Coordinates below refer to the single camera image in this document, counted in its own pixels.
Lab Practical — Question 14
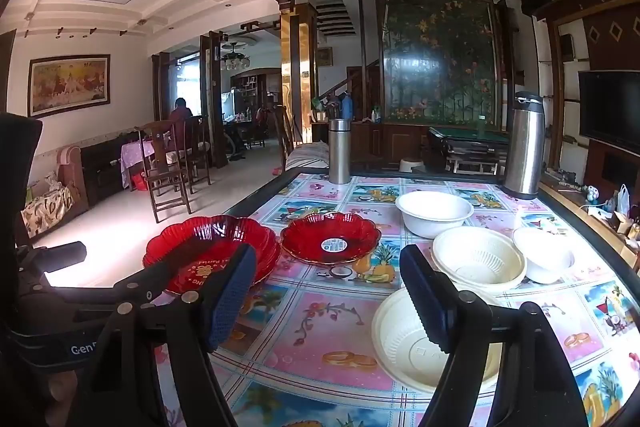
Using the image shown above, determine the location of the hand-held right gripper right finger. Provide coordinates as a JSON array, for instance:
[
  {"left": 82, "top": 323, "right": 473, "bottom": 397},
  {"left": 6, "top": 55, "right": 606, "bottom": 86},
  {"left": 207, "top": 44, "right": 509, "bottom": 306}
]
[{"left": 400, "top": 245, "right": 588, "bottom": 427}]

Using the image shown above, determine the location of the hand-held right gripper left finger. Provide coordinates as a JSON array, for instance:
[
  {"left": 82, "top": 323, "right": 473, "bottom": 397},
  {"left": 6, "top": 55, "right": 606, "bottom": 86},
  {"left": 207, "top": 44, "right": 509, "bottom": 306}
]
[{"left": 67, "top": 244, "right": 257, "bottom": 427}]

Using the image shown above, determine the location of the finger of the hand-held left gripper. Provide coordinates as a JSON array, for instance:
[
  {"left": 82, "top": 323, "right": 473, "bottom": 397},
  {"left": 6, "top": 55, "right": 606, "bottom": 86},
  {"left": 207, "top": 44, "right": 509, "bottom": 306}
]
[
  {"left": 20, "top": 241, "right": 87, "bottom": 274},
  {"left": 47, "top": 259, "right": 173, "bottom": 308}
]

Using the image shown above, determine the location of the cream ribbed plastic bowl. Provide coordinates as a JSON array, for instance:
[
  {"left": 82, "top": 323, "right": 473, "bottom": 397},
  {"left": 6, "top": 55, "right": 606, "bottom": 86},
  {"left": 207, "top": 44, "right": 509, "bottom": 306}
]
[
  {"left": 371, "top": 287, "right": 503, "bottom": 395},
  {"left": 431, "top": 226, "right": 527, "bottom": 290}
]

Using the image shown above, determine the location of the large red glass plate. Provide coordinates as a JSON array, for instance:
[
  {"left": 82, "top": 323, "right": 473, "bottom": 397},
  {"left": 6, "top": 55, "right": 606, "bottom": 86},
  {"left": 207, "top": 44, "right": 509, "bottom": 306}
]
[{"left": 142, "top": 214, "right": 282, "bottom": 298}]

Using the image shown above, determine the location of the white plastic bowl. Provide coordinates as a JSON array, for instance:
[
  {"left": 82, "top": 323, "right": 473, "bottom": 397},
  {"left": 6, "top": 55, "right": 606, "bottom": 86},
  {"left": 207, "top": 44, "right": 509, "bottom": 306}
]
[
  {"left": 395, "top": 191, "right": 475, "bottom": 239},
  {"left": 512, "top": 226, "right": 576, "bottom": 284}
]

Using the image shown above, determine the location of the red glass plate with sticker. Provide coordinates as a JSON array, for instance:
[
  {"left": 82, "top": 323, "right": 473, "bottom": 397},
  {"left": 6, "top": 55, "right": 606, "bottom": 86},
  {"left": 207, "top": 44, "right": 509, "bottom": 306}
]
[{"left": 279, "top": 212, "right": 382, "bottom": 265}]

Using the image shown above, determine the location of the person's left hand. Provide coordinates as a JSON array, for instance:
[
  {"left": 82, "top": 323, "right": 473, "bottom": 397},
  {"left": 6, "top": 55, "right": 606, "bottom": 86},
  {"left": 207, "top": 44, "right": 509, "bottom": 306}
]
[{"left": 45, "top": 367, "right": 77, "bottom": 408}]

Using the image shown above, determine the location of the floral sofa cushion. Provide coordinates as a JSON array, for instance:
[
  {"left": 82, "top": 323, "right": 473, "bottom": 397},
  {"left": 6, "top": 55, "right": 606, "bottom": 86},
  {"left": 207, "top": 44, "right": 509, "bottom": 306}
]
[{"left": 21, "top": 184, "right": 76, "bottom": 238}]

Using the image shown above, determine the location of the fruit printed tablecloth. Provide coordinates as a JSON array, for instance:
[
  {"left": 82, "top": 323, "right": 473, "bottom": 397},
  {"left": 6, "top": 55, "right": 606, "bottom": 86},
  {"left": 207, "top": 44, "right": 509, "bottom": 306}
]
[{"left": 155, "top": 172, "right": 640, "bottom": 427}]

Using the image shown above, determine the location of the dark wooden chair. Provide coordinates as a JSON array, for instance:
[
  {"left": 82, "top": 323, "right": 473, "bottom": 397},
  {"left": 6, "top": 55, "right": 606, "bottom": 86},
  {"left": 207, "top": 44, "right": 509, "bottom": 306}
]
[
  {"left": 139, "top": 119, "right": 193, "bottom": 224},
  {"left": 177, "top": 114, "right": 213, "bottom": 192}
]

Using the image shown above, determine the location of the pink cloth dining table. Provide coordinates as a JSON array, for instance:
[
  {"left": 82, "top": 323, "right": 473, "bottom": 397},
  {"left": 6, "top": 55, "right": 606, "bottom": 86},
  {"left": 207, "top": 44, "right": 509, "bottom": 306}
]
[{"left": 121, "top": 139, "right": 173, "bottom": 190}]

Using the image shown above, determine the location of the green mahjong table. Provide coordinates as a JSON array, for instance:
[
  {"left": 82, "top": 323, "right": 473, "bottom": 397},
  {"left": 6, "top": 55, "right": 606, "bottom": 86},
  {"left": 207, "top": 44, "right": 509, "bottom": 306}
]
[{"left": 427, "top": 124, "right": 511, "bottom": 175}]

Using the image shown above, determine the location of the slim stainless steel thermos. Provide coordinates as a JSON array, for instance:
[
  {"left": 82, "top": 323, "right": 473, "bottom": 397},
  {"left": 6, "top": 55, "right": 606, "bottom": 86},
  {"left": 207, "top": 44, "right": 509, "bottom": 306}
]
[{"left": 328, "top": 118, "right": 352, "bottom": 185}]

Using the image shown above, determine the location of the large stainless steel flask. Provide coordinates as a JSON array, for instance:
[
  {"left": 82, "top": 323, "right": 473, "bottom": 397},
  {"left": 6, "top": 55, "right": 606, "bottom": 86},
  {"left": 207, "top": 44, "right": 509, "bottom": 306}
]
[{"left": 501, "top": 91, "right": 546, "bottom": 200}]

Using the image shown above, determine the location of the chandelier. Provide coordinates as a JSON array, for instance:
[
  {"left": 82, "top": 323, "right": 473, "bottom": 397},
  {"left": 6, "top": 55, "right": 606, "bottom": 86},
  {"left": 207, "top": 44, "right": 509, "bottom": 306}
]
[{"left": 220, "top": 42, "right": 252, "bottom": 72}]

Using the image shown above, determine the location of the painted glass screen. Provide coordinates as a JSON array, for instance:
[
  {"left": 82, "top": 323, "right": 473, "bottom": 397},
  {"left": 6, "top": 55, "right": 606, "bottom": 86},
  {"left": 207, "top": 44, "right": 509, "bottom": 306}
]
[{"left": 375, "top": 0, "right": 506, "bottom": 128}]

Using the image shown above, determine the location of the black flat television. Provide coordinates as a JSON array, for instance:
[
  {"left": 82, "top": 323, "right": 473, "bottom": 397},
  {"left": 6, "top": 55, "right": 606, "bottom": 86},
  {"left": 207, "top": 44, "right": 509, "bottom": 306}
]
[{"left": 578, "top": 69, "right": 640, "bottom": 148}]

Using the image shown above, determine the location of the framed wall painting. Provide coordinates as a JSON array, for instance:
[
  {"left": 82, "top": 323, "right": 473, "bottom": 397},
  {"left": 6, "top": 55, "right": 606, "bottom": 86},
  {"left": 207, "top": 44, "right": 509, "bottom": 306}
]
[{"left": 27, "top": 54, "right": 111, "bottom": 118}]

